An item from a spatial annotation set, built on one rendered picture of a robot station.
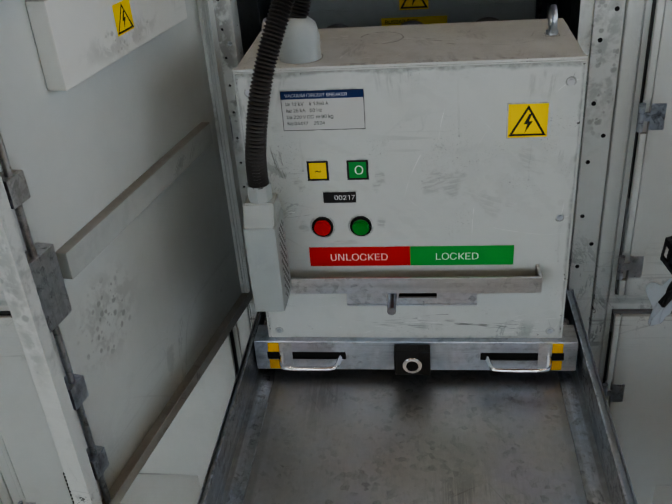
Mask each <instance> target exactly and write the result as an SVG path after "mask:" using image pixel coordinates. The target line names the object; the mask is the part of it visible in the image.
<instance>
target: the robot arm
mask: <svg viewBox="0 0 672 504"><path fill-rule="evenodd" d="M666 247H667V248H668V249H669V251H668V254H667V258H665V256H664V253H665V250H666ZM660 260H661V261H662V262H663V264H664V265H665V266H666V267H667V269H668V270H669V272H670V273H671V274H672V236H670V237H666V238H665V242H664V246H663V250H662V253H661V257H660ZM646 293H647V295H648V298H649V300H650V303H651V305H652V308H653V310H652V312H651V314H650V317H649V321H648V324H649V325H650V326H653V325H656V324H660V323H662V322H663V320H664V319H665V317H666V316H668V315H669V314H670V313H671V312H672V278H671V279H669V280H668V281H667V282H665V283H664V284H663V285H660V284H658V283H655V282H650V283H649V284H648V285H647V287H646Z"/></svg>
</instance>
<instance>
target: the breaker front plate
mask: <svg viewBox="0 0 672 504"><path fill-rule="evenodd" d="M585 64H586V61H575V62H549V63H522V64H496V65H469V66H443V67H416V68H390V69H363V70H337V71H310V72H284V73H274V75H273V76H272V77H273V78H274V79H272V81H273V83H271V85H272V87H270V88H271V89H272V90H271V91H269V92H270V93H271V95H269V96H270V97H271V98H270V99H269V100H270V102H269V104H270V106H268V107H269V110H268V111H269V113H268V115H269V117H267V118H268V121H267V122H268V124H267V126H268V128H266V129H267V132H266V133H267V135H266V136H267V139H266V140H267V142H266V144H267V146H266V147H267V149H266V151H267V152H266V154H267V155H266V157H267V159H266V160H267V172H268V179H269V180H270V182H271V187H272V193H277V194H278V197H279V200H280V204H281V207H282V209H283V215H284V224H285V232H286V241H287V250H288V258H289V267H290V276H291V278H326V277H481V276H535V273H536V264H539V265H540V270H541V274H542V291H541V293H437V296H399V297H398V298H397V300H396V313H395V314H394V315H389V314H388V313H387V304H388V298H387V297H386V293H362V294H290V295H289V299H288V303H287V306H286V308H285V311H282V312H267V315H268V322H269V329H270V337H368V338H560V334H561V323H562V312H563V301H564V290H565V280H566V269H567V258H568V247H569V237H570V226H571V215H572V204H573V193H574V183H575V172H576V161H577V150H578V139H579V129H580V118H581V107H582V96H583V85H584V75H585ZM341 89H363V91H364V110H365V129H340V130H305V131H284V128H283V118H282V109H281V100H280V92H284V91H313V90H341ZM538 103H549V111H548V126H547V137H520V138H507V134H508V111H509V104H538ZM346 160H368V173H369V180H348V178H347V163H346ZM306 161H328V172H329V180H323V181H308V173H307V163H306ZM323 192H356V202H352V203H324V199H323ZM358 216H364V217H366V218H368V219H369V220H370V221H371V224H372V229H371V231H370V233H369V234H367V235H365V236H357V235H355V234H354V233H353V232H352V231H351V229H350V223H351V221H352V220H353V219H354V218H355V217H358ZM318 217H326V218H328V219H330V220H331V221H332V223H333V226H334V227H333V231H332V233H331V234H330V235H328V236H325V237H321V236H318V235H316V234H315V233H314V232H313V230H312V223H313V221H314V220H315V219H316V218H318ZM485 245H514V258H513V265H399V266H311V263H310V253H309V247H394V246H485Z"/></svg>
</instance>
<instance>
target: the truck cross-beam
mask: <svg viewBox="0 0 672 504"><path fill-rule="evenodd" d="M267 343H291V346H292V355H293V363H294V366H333V365H334V364H335V363H336V361H337V358H338V354H342V355H343V357H342V361H341V363H340V365H339V367H338V368H337V369H378V370H395V369H394V346H395V345H430V367H431V370H490V369H489V367H488V365H487V363H486V360H485V355H487V354H488V355H489V356H490V360H491V362H492V365H493V366H494V367H499V368H537V364H538V351H539V344H564V345H563V353H552V361H562V366H561V370H551V371H575V370H576V362H577V352H578V339H577V335H576V332H575V328H574V325H563V331H562V338H368V337H269V334H268V326H267V325H259V326H258V329H257V332H256V336H255V339H254V347H255V354H256V361H257V367H258V369H282V368H271V366H270V359H279V357H280V352H268V345H267Z"/></svg>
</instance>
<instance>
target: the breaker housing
mask: <svg viewBox="0 0 672 504"><path fill-rule="evenodd" d="M546 29H548V19H525V20H503V21H480V22H457V23H435V24H412V25H390V26H367V27H344V28H322V29H318V31H319V34H320V42H321V55H322V57H321V58H320V59H319V60H317V61H314V62H310V63H304V64H287V63H283V62H281V61H280V58H279V56H278V57H277V58H278V60H276V62H277V64H275V66H276V68H274V70H275V72H273V73H284V72H310V71H337V70H363V69H390V68H416V67H443V66H469V65H496V64H522V63H549V62H575V61H586V64H585V75H584V85H583V96H582V107H581V118H580V129H579V139H578V150H577V161H576V172H575V183H574V193H573V204H572V215H571V226H570V237H569V247H568V258H567V269H566V280H565V290H564V301H563V312H562V323H561V334H560V338H562V331H563V321H564V310H565V299H566V289H567V278H568V268H569V257H570V246H571V236H572V225H573V214H574V204H575V193H576V182H577V172H578V161H579V151H580V140H581V129H582V119H583V108H584V97H585V87H586V76H587V65H588V55H587V54H584V52H583V50H582V49H581V47H580V45H579V44H578V42H577V40H576V39H575V37H574V35H573V34H572V32H571V30H570V29H569V27H568V25H567V24H566V22H565V20H564V19H563V18H558V24H557V29H558V34H557V35H554V36H549V35H546ZM260 37H262V31H261V32H260V33H259V34H258V36H257V37H256V39H255V40H254V42H253V43H252V45H251V46H250V48H249V49H248V51H247V52H246V54H245V55H244V57H243V58H242V60H241V61H240V63H239V64H238V66H237V67H235V68H233V70H232V72H233V80H234V87H235V94H236V102H237V109H238V116H239V123H240V131H241V138H242V145H243V152H244V160H245V157H246V156H245V146H244V139H243V132H242V124H241V117H240V110H239V102H238V95H237V88H236V80H235V74H252V73H254V71H253V69H255V67H254V65H256V63H255V62H254V61H257V59H256V58H255V57H257V56H258V55H257V54H256V53H258V52H259V51H258V50H257V49H259V48H260V47H259V46H258V45H260V44H261V43H260V42H259V41H261V40H262V39H261V38H260Z"/></svg>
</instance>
